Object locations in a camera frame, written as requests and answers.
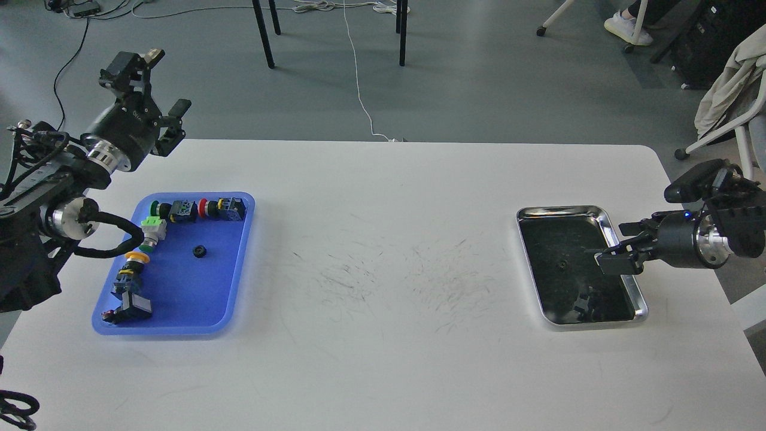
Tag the shiny metal tray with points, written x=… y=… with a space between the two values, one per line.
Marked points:
x=582 y=297

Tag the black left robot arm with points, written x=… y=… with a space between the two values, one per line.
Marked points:
x=46 y=217

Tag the green push button switch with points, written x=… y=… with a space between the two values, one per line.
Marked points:
x=179 y=211

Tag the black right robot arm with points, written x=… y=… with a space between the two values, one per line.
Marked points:
x=730 y=223

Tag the person's white sneaker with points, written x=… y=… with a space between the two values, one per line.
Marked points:
x=625 y=29

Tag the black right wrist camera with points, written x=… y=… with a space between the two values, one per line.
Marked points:
x=694 y=184

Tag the white green push button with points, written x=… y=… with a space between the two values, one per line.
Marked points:
x=154 y=230

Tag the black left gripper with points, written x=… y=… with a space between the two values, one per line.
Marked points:
x=125 y=133

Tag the white chair with beige jacket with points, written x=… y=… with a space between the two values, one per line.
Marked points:
x=735 y=104

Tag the red push button switch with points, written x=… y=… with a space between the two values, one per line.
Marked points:
x=225 y=209

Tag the black switch block red tip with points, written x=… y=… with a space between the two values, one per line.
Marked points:
x=133 y=307

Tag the blue plastic tray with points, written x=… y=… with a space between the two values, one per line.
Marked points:
x=189 y=296

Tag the yellow push button switch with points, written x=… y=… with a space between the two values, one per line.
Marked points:
x=129 y=276

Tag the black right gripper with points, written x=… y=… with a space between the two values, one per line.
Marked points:
x=684 y=240

